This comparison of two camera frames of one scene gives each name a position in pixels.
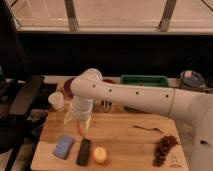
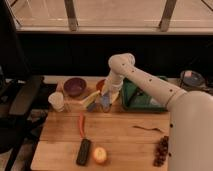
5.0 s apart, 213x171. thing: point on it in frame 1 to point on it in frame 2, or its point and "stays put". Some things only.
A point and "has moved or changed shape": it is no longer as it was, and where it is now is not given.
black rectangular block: (82, 156) stays put
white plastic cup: (57, 101) stays put
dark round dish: (192, 78) stays put
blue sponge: (63, 146) has moved or changed shape
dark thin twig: (153, 128) stays put
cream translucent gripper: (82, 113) to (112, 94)
